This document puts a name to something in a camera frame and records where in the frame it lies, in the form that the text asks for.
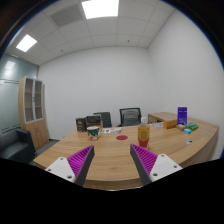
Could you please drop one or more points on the green mug with red print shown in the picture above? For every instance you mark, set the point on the green mug with red print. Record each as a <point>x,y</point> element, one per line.
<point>93,133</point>

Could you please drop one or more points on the small square ceiling light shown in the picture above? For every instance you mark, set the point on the small square ceiling light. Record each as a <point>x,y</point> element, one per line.
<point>26,43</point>

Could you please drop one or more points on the flat round red coaster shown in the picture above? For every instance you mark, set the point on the flat round red coaster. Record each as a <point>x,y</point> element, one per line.
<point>122,137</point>

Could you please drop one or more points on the tall purple box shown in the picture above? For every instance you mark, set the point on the tall purple box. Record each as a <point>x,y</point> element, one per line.
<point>182,115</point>

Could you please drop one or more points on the white sheet with round print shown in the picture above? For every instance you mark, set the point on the white sheet with round print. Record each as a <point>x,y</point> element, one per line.
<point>157,125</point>

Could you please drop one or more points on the black leather sofa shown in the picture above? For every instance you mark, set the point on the black leather sofa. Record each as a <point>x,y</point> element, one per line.
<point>16,145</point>

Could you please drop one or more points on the small light blue box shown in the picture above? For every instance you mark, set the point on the small light blue box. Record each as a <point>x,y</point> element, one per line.
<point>187,131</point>

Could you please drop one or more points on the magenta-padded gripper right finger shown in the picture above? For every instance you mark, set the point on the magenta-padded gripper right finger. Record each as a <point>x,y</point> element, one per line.
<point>146,159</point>

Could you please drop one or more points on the large square ceiling light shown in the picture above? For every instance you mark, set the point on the large square ceiling light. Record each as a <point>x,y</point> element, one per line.
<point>100,8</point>

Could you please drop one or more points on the black mesh office chair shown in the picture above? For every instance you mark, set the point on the black mesh office chair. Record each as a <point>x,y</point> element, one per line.
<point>130,116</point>

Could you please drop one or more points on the grey ceiling air vent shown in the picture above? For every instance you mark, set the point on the grey ceiling air vent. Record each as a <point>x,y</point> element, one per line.
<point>66,15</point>

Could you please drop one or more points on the small dark brown box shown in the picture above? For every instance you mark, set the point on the small dark brown box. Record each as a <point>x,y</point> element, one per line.
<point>80,125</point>

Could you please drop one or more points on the tall wooden shelf cabinet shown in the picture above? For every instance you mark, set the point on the tall wooden shelf cabinet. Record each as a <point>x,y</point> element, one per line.
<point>39,128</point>

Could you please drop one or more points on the dark grey office chair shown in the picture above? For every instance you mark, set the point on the dark grey office chair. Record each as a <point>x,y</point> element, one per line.
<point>106,119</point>

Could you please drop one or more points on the white leaflet with green print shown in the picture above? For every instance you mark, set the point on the white leaflet with green print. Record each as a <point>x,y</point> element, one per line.
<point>111,130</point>

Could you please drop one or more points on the clear bottle with yellow drink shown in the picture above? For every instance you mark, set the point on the clear bottle with yellow drink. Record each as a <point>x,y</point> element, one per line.
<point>143,133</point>

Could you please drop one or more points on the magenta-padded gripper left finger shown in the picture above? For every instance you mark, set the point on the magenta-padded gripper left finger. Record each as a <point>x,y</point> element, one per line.
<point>80,159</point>

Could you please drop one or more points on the orange cardboard box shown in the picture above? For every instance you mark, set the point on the orange cardboard box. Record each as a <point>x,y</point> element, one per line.
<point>170,124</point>

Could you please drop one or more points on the wooden side desk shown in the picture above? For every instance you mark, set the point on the wooden side desk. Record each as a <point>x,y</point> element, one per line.
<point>158,117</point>

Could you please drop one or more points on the black box with striped face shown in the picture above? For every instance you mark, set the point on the black box with striped face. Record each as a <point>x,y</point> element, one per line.
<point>93,120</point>

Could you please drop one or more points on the small round white disc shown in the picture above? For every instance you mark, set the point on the small round white disc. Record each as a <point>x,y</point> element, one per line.
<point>189,142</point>

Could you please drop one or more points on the flat green box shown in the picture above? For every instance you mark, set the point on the flat green box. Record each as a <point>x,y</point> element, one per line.
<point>192,126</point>

